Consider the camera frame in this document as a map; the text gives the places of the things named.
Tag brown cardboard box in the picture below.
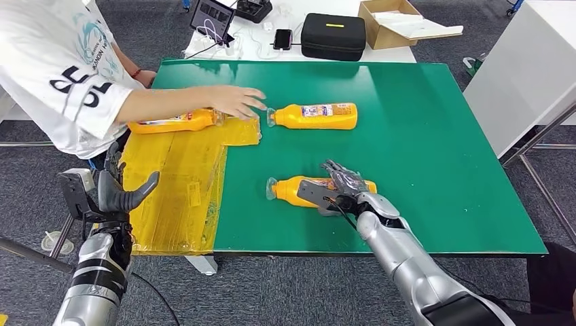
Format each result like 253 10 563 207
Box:
358 0 434 51

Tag clear plastic cup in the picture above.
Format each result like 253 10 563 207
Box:
40 230 75 254

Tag person's right hand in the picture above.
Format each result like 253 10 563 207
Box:
209 84 267 122

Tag yellow taped cardboard sheet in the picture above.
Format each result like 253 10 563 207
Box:
119 112 263 257

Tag green floor object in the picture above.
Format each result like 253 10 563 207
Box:
463 54 487 77

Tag black smartphone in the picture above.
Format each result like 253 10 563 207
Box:
273 29 293 51

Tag black carrying case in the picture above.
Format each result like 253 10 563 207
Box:
300 13 367 62

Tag metal table frame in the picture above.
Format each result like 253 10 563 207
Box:
500 105 576 246

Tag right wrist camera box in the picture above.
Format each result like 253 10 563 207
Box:
297 179 357 213

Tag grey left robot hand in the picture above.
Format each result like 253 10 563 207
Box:
98 143 160 215

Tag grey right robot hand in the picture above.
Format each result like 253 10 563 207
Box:
319 160 371 218

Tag white table foot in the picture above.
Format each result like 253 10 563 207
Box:
184 255 218 276

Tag white cabinet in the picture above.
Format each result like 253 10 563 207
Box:
463 0 576 159

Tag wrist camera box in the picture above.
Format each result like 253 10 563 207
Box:
297 179 357 213
58 168 103 222

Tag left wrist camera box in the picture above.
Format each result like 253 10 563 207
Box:
58 168 103 222

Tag person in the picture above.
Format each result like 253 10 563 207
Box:
0 0 267 172

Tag white looped cable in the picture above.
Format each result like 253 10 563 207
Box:
197 18 236 48

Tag black device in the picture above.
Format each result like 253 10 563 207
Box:
234 0 274 24

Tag black floor cable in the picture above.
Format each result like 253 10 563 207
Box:
438 264 532 304

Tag white sheet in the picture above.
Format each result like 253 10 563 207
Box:
372 11 465 41

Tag orange detergent bottle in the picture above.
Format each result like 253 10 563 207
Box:
128 107 226 135
266 103 359 131
265 175 378 209

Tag person's left hand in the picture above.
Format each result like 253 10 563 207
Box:
134 69 158 88

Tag metal chair frame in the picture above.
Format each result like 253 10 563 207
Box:
0 141 79 274

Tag black tablet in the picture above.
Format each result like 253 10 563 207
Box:
189 0 236 43

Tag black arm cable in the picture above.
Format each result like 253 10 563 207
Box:
130 272 182 326

